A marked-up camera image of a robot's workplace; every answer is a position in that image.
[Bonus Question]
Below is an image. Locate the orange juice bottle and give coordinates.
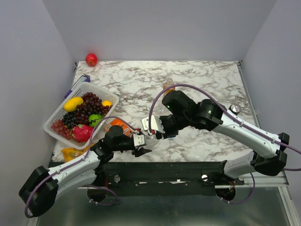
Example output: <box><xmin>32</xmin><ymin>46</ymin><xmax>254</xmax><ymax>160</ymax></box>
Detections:
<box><xmin>163</xmin><ymin>78</ymin><xmax>175</xmax><ymax>93</ymax></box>

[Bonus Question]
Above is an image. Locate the clear bottle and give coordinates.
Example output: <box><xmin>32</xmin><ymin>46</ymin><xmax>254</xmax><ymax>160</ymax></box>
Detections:
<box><xmin>145</xmin><ymin>135</ymin><xmax>161</xmax><ymax>151</ymax></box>
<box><xmin>157</xmin><ymin>102</ymin><xmax>165</xmax><ymax>116</ymax></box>

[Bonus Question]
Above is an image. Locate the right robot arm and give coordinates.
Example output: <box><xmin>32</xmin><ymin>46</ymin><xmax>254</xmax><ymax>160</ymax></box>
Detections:
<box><xmin>160</xmin><ymin>90</ymin><xmax>289</xmax><ymax>185</ymax></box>

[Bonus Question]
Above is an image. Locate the green toy fruit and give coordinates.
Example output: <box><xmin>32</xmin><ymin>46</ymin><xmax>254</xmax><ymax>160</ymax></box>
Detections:
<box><xmin>88</xmin><ymin>114</ymin><xmax>103</xmax><ymax>128</ymax></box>

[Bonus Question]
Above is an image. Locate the black blue grape bunch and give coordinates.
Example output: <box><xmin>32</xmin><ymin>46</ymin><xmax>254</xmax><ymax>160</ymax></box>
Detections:
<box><xmin>62</xmin><ymin>111</ymin><xmax>76</xmax><ymax>126</ymax></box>

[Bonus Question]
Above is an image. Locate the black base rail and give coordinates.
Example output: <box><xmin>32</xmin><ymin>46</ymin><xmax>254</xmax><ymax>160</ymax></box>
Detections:
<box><xmin>92</xmin><ymin>162</ymin><xmax>244</xmax><ymax>197</ymax></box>

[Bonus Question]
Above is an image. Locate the black can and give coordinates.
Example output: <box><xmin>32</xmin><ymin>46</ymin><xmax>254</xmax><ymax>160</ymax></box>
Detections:
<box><xmin>229</xmin><ymin>104</ymin><xmax>242</xmax><ymax>115</ymax></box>

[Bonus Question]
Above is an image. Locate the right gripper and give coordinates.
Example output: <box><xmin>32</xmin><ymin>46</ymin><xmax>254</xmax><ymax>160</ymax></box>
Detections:
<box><xmin>155</xmin><ymin>113</ymin><xmax>190</xmax><ymax>140</ymax></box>

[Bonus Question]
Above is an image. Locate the white plastic basket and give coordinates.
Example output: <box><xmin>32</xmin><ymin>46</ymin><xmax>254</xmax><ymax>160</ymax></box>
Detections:
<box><xmin>43</xmin><ymin>82</ymin><xmax>119</xmax><ymax>149</ymax></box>

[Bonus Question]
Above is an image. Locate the yellow snack bag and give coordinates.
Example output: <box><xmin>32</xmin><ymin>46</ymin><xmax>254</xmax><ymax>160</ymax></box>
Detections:
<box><xmin>61</xmin><ymin>147</ymin><xmax>88</xmax><ymax>162</ymax></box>

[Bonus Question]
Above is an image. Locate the purple white box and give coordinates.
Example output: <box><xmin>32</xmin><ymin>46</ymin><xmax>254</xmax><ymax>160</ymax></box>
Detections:
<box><xmin>64</xmin><ymin>74</ymin><xmax>90</xmax><ymax>99</ymax></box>

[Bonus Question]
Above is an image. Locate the light red grape bunch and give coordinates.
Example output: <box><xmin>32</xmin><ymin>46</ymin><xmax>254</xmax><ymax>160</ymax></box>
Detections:
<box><xmin>51</xmin><ymin>120</ymin><xmax>71</xmax><ymax>140</ymax></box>

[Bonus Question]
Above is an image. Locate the yellow lemon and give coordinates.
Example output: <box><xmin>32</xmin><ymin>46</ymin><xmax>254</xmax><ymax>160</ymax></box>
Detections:
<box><xmin>102</xmin><ymin>100</ymin><xmax>112</xmax><ymax>107</ymax></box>

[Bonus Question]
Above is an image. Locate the yellow mango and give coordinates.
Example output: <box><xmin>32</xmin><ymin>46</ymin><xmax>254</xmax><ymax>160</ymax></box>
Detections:
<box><xmin>63</xmin><ymin>97</ymin><xmax>84</xmax><ymax>112</ymax></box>

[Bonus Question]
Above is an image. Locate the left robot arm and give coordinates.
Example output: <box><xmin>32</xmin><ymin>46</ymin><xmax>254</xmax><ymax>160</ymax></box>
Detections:
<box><xmin>19</xmin><ymin>126</ymin><xmax>146</xmax><ymax>218</ymax></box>

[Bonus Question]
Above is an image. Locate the red apple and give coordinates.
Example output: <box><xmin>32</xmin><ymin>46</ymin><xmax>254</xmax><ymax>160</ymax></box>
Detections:
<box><xmin>85</xmin><ymin>53</ymin><xmax>98</xmax><ymax>67</ymax></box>

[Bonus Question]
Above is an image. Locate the dark purple grape bunch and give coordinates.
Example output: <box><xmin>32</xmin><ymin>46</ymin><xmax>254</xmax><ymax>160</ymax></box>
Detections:
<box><xmin>74</xmin><ymin>92</ymin><xmax>112</xmax><ymax>126</ymax></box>

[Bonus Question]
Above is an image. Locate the orange snack box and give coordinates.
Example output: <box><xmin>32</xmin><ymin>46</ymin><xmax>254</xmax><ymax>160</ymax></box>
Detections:
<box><xmin>104</xmin><ymin>119</ymin><xmax>134</xmax><ymax>137</ymax></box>

